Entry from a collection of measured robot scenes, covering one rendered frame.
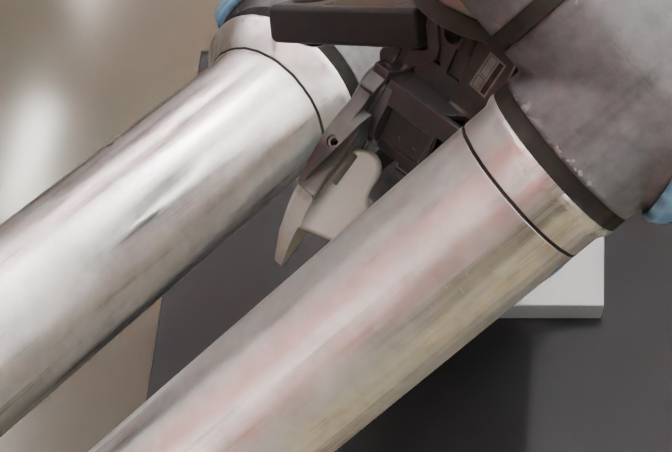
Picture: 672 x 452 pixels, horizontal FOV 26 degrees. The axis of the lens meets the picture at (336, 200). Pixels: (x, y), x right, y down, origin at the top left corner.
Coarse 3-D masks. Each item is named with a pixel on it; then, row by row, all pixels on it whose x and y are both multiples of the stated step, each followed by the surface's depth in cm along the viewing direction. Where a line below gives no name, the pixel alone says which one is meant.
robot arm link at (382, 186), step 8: (376, 152) 116; (384, 152) 116; (384, 160) 116; (392, 160) 116; (384, 168) 116; (392, 168) 116; (384, 176) 117; (392, 176) 116; (376, 184) 118; (384, 184) 117; (392, 184) 117; (376, 192) 119; (384, 192) 118; (376, 200) 120
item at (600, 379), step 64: (256, 256) 147; (640, 256) 147; (192, 320) 142; (512, 320) 142; (576, 320) 142; (640, 320) 142; (448, 384) 137; (512, 384) 137; (576, 384) 137; (640, 384) 137; (384, 448) 132; (448, 448) 132; (512, 448) 132; (576, 448) 132; (640, 448) 132
